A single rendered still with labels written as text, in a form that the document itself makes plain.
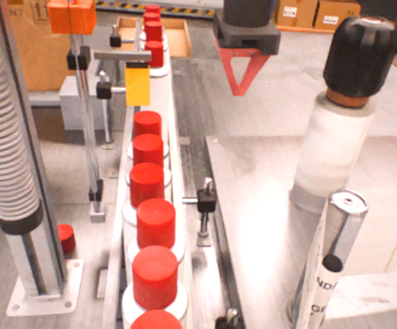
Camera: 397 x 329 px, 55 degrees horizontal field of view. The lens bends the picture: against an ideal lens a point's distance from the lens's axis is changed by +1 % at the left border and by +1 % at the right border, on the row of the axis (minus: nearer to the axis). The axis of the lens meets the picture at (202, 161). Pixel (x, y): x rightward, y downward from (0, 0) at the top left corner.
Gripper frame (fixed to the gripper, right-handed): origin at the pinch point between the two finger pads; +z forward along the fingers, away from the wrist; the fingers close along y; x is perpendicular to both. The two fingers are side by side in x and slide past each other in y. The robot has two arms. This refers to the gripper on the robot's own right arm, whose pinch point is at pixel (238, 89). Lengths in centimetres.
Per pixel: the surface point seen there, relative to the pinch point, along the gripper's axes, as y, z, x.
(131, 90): -2.0, -1.0, 14.2
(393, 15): 400, 98, -264
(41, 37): 46, 8, 38
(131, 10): 430, 103, 47
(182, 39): 95, 25, 3
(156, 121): -9.4, -0.7, 11.0
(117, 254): -17.9, 11.4, 15.8
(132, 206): -19.4, 2.8, 13.4
